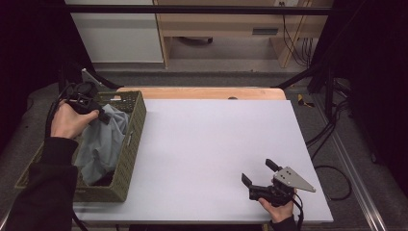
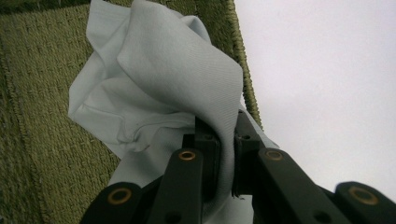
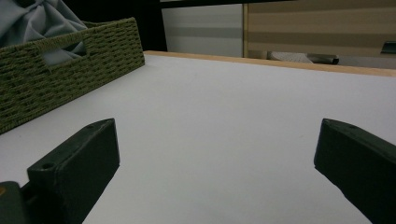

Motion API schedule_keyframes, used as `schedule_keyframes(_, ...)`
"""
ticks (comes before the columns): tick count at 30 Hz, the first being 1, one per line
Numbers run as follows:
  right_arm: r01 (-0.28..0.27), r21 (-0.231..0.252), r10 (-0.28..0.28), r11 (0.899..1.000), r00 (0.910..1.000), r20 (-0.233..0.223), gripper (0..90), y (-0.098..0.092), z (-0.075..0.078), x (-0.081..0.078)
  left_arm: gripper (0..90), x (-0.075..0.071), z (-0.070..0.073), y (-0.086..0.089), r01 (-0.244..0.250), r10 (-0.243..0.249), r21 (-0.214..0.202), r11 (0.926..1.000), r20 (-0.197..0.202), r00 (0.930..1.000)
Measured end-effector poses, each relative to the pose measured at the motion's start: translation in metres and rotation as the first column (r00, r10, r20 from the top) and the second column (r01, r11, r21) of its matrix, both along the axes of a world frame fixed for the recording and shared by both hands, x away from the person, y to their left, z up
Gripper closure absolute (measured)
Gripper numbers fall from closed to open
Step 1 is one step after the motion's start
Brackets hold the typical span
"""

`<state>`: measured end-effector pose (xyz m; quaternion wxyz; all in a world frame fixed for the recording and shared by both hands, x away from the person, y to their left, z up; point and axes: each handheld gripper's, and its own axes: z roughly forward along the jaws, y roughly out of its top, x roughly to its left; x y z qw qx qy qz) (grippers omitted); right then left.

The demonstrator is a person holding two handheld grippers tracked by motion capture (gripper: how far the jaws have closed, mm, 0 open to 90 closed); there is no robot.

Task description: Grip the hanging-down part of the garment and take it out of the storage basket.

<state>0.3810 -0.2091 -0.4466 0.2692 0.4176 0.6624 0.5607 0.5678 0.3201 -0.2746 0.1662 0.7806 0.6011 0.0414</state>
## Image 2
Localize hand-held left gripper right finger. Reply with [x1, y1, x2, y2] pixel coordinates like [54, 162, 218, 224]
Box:
[231, 109, 269, 198]

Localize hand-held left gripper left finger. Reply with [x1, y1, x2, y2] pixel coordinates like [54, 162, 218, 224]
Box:
[181, 116, 222, 203]

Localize white cloth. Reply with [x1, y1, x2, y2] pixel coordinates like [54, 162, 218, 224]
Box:
[67, 0, 281, 224]

